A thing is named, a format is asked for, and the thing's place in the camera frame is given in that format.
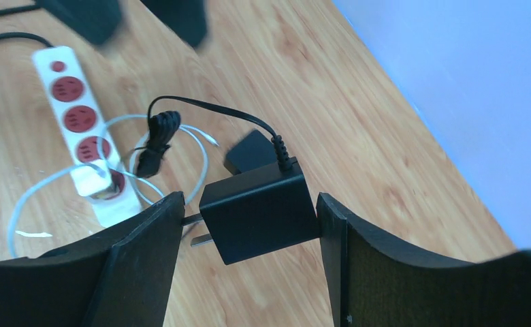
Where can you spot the small black plug adapter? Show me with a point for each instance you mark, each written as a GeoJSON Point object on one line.
{"type": "Point", "coordinates": [259, 211]}

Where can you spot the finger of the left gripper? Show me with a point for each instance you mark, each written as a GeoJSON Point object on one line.
{"type": "Point", "coordinates": [186, 18]}

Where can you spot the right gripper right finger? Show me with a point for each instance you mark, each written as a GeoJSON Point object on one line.
{"type": "Point", "coordinates": [375, 278]}

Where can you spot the white USB charger with cable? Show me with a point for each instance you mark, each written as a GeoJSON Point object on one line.
{"type": "Point", "coordinates": [99, 174]}

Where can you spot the white red power strip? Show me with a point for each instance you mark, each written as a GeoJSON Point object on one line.
{"type": "Point", "coordinates": [80, 120]}

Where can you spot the large black power adapter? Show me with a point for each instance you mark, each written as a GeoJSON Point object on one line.
{"type": "Point", "coordinates": [253, 151]}

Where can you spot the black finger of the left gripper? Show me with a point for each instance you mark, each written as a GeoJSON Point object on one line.
{"type": "Point", "coordinates": [96, 21]}

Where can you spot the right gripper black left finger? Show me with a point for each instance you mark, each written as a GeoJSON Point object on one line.
{"type": "Point", "coordinates": [120, 276]}

